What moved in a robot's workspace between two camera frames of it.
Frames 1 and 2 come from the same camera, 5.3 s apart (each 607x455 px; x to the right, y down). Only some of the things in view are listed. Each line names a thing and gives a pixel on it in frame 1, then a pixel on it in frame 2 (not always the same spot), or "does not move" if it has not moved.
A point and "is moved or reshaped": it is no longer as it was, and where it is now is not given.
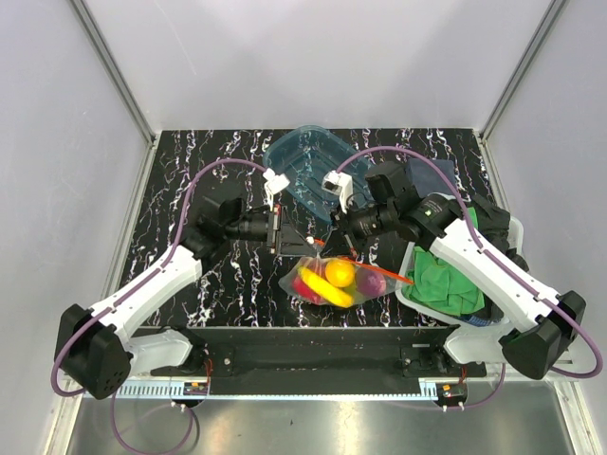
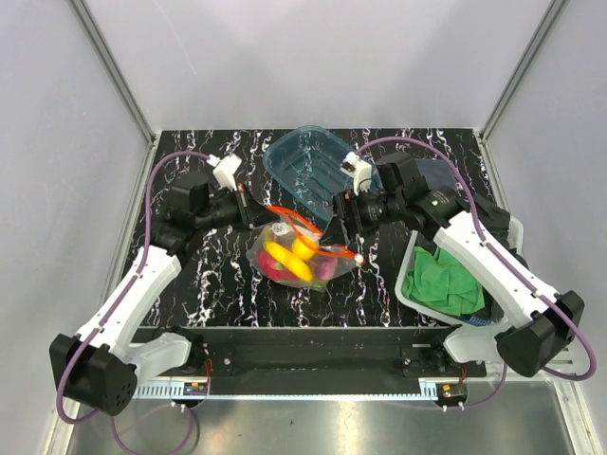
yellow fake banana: [334, 294] to [296, 267]
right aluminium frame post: [553, 11] does not move
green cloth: [434, 283] does not move
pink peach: [370, 282] to [325, 266]
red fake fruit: [303, 292] to [271, 266]
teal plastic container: [305, 156] does not move
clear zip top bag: [339, 281] is moved or reshaped
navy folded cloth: [425, 178] does not move
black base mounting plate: [317, 360] does not move
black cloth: [493, 224] does not move
